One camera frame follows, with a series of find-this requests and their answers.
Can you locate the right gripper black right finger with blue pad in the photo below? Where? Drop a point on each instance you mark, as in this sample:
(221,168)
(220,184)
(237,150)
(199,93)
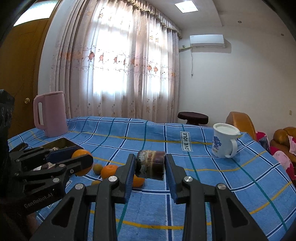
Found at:
(229,218)

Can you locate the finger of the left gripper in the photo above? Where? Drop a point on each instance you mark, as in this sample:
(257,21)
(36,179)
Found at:
(22,159)
(64,168)

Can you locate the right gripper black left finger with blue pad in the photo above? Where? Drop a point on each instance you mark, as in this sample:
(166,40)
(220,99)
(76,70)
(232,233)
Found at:
(70,218)

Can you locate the orange fruit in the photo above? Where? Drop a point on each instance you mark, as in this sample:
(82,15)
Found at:
(137,182)
(108,170)
(86,165)

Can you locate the brown sugarcane cylinder piece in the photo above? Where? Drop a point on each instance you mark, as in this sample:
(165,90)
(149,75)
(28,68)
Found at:
(150,164)

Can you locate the small green-brown fruit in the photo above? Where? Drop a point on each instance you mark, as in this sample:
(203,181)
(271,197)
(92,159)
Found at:
(96,182)
(97,168)

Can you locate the pink metal tin box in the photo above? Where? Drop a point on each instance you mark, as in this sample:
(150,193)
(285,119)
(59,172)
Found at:
(56,145)

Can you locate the pink plastic pitcher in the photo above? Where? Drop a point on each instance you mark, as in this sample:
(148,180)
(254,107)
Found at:
(53,113)

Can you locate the blue plaid tablecloth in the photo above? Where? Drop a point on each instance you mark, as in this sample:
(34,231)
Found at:
(255,177)

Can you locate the white enamel mug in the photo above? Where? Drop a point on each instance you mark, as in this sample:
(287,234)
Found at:
(224,144)

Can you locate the pink floral cushion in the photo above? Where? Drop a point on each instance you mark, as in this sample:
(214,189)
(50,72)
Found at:
(279,155)

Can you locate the orange wooden chair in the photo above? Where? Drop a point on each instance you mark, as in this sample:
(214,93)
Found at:
(243,122)

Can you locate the dark round stool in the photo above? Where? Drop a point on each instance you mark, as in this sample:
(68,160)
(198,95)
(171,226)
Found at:
(193,118)

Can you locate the brown leather sofa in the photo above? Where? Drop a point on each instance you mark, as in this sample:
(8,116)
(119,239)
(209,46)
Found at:
(280,140)

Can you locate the wooden door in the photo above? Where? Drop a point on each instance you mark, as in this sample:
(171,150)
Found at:
(20,57)

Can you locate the sheer floral curtain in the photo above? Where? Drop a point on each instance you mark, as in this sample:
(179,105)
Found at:
(117,59)

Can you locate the white air conditioner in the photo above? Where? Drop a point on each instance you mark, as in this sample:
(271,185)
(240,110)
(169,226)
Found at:
(212,40)

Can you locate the square ceiling light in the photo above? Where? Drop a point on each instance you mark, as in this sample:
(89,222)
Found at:
(187,7)

